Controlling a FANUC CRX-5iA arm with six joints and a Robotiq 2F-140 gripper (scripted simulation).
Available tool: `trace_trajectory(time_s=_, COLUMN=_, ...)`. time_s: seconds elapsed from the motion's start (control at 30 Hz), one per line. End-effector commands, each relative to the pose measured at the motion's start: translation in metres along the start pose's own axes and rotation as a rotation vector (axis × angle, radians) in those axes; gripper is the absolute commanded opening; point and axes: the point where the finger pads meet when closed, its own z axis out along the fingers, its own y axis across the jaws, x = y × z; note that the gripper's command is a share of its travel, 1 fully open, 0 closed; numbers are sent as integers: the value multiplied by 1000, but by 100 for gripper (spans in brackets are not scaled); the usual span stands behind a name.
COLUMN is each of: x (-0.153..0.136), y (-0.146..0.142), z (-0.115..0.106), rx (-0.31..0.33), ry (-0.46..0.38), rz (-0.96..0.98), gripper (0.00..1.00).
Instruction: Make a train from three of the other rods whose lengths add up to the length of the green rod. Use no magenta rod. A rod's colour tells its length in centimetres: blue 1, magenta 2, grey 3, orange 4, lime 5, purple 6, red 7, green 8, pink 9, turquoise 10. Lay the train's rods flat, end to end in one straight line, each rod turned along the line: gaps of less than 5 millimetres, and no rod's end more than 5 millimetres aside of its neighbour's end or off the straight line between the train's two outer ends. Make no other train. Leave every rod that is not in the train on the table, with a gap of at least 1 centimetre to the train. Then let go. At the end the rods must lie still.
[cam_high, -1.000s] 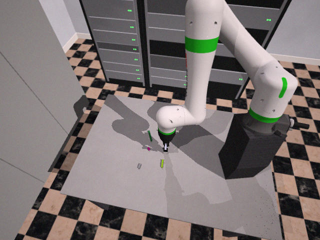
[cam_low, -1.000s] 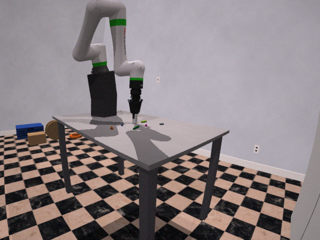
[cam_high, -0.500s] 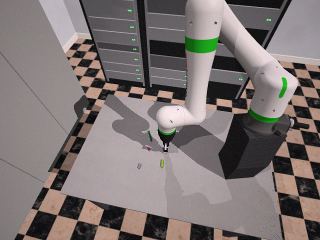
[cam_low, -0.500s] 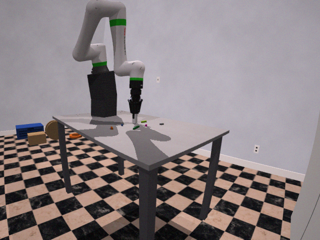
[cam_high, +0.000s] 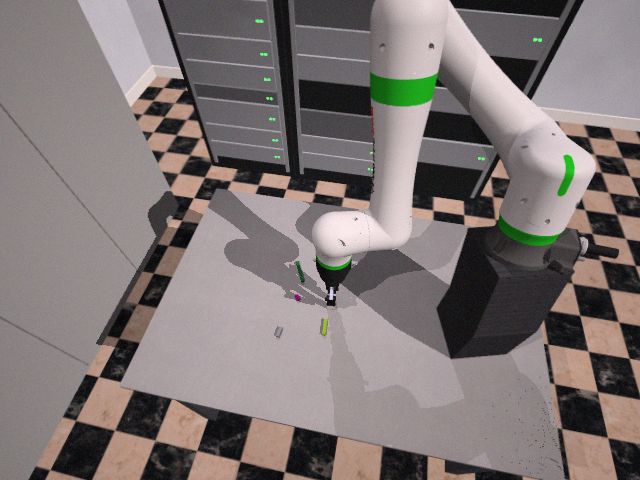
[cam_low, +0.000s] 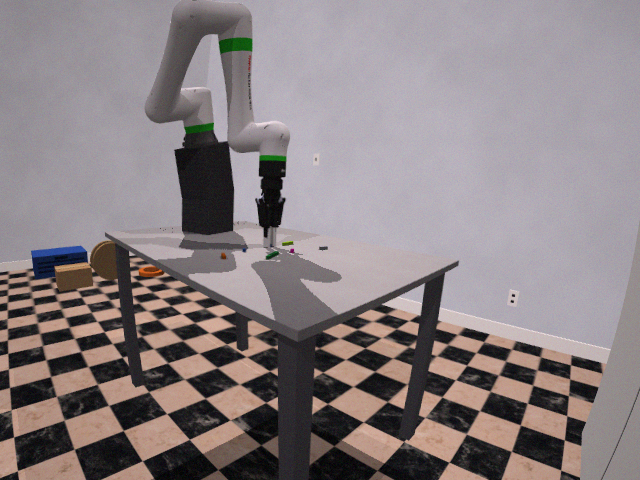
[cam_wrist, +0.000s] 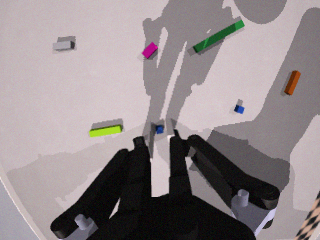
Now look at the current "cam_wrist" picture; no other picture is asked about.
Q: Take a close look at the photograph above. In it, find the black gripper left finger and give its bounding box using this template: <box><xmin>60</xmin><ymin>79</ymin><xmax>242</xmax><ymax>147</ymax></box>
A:
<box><xmin>50</xmin><ymin>122</ymin><xmax>154</xmax><ymax>240</ymax></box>

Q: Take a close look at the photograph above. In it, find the small grey block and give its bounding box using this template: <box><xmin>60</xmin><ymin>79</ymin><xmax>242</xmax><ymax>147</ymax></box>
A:
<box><xmin>53</xmin><ymin>41</ymin><xmax>74</xmax><ymax>51</ymax></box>

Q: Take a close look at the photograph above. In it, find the small magenta block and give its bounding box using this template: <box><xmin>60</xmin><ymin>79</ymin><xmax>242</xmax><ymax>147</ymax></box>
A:
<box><xmin>142</xmin><ymin>42</ymin><xmax>158</xmax><ymax>59</ymax></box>

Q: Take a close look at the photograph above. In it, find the orange rod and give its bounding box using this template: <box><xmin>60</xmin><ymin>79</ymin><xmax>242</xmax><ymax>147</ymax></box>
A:
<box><xmin>284</xmin><ymin>71</ymin><xmax>301</xmax><ymax>95</ymax></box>

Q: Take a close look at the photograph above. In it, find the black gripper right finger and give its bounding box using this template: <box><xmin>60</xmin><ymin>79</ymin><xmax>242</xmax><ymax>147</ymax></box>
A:
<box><xmin>165</xmin><ymin>118</ymin><xmax>280</xmax><ymax>240</ymax></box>

